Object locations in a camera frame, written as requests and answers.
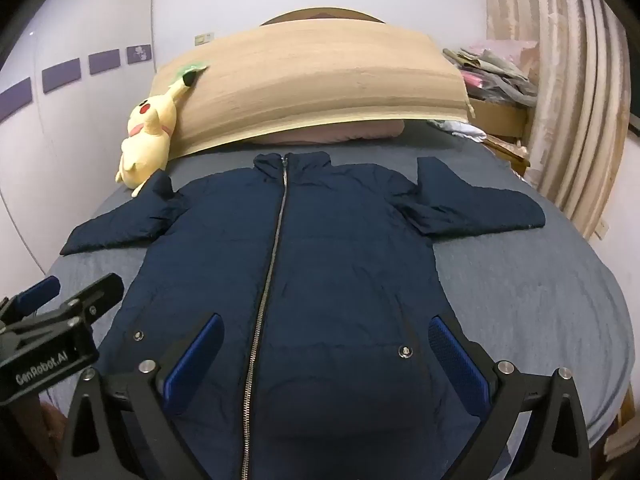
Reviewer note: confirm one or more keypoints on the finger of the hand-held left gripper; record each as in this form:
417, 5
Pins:
35, 295
100, 292

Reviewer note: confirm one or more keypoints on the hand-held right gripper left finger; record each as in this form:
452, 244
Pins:
195, 360

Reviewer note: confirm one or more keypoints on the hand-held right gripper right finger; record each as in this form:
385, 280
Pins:
457, 365

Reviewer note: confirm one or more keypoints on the navy blue zip jacket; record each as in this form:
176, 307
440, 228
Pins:
340, 260

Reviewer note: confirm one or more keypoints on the pile of clothes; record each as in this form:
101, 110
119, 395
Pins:
492, 72

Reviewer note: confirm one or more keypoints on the grey bed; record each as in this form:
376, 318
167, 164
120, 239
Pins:
525, 300

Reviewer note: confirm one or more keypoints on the white wardrobe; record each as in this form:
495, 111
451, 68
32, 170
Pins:
65, 160

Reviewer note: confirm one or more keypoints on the yellow plush toy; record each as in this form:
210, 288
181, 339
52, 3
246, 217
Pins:
147, 135

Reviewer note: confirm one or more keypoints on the wooden nightstand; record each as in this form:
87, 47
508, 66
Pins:
510, 155

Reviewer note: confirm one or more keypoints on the plain purple wardrobe panel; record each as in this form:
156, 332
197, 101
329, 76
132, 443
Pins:
104, 62
61, 75

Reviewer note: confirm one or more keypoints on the white crumpled cloth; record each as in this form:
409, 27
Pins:
462, 130

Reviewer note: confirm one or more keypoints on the purple flowered wardrobe panel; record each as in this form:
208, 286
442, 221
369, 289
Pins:
138, 54

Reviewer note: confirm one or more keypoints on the green plastic wrapper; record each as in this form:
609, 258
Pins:
192, 67

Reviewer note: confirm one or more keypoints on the pink pillow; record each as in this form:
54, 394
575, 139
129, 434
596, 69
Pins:
340, 132

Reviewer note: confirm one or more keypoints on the beige bamboo mat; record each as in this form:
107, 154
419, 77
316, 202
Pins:
310, 80

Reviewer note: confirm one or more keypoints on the beige striped curtain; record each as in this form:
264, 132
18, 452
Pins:
565, 85

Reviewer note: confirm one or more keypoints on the brown wooden headboard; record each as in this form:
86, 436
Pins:
322, 14

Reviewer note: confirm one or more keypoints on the wall switch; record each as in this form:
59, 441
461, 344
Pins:
203, 39

